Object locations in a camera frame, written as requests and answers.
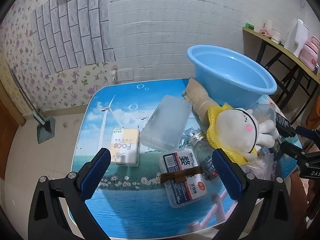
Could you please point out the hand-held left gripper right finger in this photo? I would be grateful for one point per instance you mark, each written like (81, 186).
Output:
(226, 175)

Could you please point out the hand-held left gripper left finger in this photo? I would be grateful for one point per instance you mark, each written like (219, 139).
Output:
(96, 172)

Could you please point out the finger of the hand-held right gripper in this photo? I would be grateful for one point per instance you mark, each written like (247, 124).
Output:
(292, 148)
(303, 131)

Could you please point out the black bottle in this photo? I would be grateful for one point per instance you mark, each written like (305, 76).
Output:
(283, 123)

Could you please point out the clear plastic bag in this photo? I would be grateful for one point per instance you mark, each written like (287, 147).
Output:
(262, 165)

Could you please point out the glass jar with metal lid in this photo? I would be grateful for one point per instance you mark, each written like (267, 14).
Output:
(200, 150)

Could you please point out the yellow and white tissue pack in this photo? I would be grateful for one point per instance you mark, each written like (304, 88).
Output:
(125, 147)

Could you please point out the bag of beige sticks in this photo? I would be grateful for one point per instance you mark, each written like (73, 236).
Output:
(265, 111)

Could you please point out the clear floss pick box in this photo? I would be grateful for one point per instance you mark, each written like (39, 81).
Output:
(185, 195)

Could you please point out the beige and white plush toy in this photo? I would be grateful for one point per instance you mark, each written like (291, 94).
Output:
(237, 130)

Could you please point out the translucent plastic box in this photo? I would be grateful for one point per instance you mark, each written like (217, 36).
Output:
(165, 122)

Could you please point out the blue plastic basin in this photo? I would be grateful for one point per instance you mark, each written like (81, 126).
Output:
(225, 62)

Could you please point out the person's brown clothing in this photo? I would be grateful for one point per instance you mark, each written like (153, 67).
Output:
(298, 195)

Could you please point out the pink lunch jar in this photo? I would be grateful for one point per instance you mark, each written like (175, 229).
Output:
(311, 51)

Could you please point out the yellow-top side table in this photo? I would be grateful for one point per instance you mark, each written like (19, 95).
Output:
(275, 44)

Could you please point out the white kettle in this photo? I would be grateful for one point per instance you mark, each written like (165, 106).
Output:
(297, 37)

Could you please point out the wide white cup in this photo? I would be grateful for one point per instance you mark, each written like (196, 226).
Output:
(276, 35)

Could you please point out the pink ornament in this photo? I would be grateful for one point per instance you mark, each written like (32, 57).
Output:
(265, 32)

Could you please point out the tall white cup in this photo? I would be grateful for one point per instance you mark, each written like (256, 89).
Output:
(268, 24)

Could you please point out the small green box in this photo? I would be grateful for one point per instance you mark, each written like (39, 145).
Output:
(249, 26)

